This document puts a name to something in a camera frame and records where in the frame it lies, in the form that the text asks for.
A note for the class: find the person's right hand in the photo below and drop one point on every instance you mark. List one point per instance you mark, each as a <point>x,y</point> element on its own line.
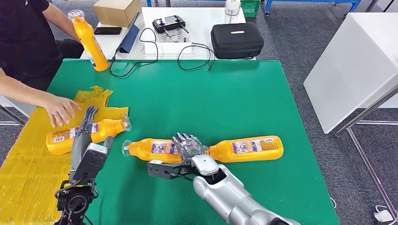
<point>60,108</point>

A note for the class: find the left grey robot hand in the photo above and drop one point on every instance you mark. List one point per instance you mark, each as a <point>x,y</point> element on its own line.
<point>79,146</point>

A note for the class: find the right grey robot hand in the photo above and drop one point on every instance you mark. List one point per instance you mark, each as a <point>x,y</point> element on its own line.
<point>191,149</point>

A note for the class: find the orange bottle with clear cap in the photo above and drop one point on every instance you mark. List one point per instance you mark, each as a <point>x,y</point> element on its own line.
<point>105,129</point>
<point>93,49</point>
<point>143,152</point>
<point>224,153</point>

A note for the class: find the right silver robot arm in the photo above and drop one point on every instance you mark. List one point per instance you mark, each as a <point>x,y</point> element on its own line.
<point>227,195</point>

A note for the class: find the person's right forearm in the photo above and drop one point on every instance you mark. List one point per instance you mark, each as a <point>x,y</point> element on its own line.
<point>21,90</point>

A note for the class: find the clear plastic bottle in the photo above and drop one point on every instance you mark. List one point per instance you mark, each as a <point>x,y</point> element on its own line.
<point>232,9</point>

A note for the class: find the white stool with metal legs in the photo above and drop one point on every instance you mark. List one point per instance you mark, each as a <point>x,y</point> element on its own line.
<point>15,108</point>

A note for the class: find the yellow tape patch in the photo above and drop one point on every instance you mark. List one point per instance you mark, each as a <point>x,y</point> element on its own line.
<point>31,180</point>

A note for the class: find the person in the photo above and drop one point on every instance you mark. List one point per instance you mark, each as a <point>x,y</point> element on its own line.
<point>21,37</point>

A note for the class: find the black smartphone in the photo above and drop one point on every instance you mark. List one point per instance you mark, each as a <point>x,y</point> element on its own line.
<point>107,30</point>

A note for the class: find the tablet in blue case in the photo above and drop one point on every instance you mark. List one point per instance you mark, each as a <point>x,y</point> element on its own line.
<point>131,38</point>

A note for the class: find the brown cardboard box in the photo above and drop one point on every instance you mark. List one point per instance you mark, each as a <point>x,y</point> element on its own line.
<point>117,12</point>

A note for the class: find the clear plastic bag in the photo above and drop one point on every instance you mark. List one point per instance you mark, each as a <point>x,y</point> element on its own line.
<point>173,36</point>

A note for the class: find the black zip case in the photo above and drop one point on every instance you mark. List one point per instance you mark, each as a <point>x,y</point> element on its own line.
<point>237,43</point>

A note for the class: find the black remote controller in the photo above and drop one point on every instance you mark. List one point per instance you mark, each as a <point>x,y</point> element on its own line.
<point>168,25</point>

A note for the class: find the white desk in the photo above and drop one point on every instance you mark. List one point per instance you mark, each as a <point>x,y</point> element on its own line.
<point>202,18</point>

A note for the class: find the green plastic crate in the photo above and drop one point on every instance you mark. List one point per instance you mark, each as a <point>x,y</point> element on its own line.
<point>249,10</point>

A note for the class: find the large white table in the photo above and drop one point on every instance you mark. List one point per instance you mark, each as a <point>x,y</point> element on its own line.
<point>351,71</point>

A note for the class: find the white power adapter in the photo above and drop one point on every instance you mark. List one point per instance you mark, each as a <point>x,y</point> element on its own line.
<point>383,216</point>

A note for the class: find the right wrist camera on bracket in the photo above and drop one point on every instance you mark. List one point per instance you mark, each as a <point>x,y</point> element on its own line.
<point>161,170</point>

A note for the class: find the blue metal frame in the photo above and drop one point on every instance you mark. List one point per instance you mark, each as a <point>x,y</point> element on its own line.
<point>342,1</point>

